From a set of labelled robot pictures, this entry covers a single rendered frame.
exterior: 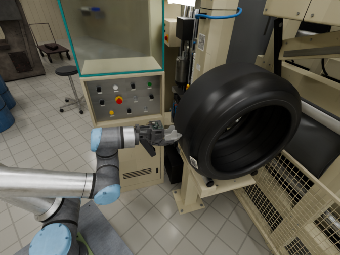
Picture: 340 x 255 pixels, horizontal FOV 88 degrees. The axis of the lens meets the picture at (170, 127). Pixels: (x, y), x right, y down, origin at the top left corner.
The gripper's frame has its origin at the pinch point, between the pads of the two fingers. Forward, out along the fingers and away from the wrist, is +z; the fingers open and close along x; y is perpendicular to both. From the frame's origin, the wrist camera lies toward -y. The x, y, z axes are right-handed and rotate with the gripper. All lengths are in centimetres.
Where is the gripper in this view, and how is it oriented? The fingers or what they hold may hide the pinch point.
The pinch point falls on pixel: (179, 136)
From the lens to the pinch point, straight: 80.8
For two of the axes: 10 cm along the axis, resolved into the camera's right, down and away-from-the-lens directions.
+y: 1.3, -8.1, -5.7
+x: -2.8, -5.9, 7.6
